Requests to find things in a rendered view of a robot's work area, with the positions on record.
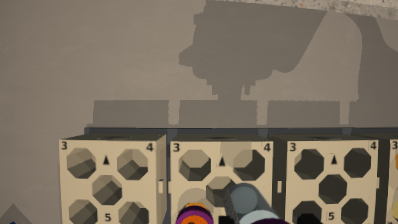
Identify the beige bucket adapter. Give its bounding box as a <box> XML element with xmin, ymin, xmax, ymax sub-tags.
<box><xmin>267</xmin><ymin>133</ymin><xmax>378</xmax><ymax>224</ymax></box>
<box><xmin>168</xmin><ymin>134</ymin><xmax>273</xmax><ymax>224</ymax></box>
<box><xmin>59</xmin><ymin>133</ymin><xmax>167</xmax><ymax>224</ymax></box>
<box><xmin>351</xmin><ymin>133</ymin><xmax>398</xmax><ymax>224</ymax></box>

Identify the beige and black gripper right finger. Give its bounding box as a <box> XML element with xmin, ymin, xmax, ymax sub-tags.
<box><xmin>297</xmin><ymin>213</ymin><xmax>323</xmax><ymax>224</ymax></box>

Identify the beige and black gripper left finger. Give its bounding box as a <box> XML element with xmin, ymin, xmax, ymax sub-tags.
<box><xmin>218</xmin><ymin>216</ymin><xmax>235</xmax><ymax>224</ymax></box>

